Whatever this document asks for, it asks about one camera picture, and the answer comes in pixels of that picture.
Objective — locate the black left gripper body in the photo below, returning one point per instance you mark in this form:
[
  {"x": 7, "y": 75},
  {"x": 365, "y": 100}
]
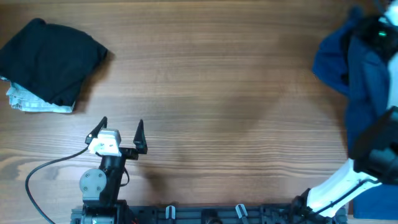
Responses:
[{"x": 115, "y": 163}]

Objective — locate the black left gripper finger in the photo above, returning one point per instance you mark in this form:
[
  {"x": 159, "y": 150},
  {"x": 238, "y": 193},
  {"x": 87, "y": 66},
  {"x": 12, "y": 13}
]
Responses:
[
  {"x": 140, "y": 139},
  {"x": 94, "y": 133}
]

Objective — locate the dark blue denim shorts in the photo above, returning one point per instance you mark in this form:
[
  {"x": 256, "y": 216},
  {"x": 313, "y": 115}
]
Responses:
[{"x": 347, "y": 63}]

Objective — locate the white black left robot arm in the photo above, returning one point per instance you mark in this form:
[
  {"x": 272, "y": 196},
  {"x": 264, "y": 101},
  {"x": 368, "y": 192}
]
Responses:
[{"x": 100, "y": 187}]

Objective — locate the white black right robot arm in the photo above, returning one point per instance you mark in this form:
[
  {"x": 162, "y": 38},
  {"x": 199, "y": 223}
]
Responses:
[{"x": 373, "y": 160}]

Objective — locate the black folded garment left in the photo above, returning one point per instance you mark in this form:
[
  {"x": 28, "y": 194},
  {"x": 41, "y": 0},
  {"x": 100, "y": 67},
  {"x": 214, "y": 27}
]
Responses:
[{"x": 51, "y": 61}]

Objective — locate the white grey folded cloth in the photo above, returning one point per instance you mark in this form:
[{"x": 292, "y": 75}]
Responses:
[{"x": 38, "y": 98}]

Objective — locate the bright blue garment right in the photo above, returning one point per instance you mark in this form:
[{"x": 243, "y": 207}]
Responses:
[{"x": 378, "y": 203}]

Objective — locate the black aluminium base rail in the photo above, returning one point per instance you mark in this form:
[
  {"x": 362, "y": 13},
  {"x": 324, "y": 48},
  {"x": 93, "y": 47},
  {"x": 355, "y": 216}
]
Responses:
[{"x": 264, "y": 214}]

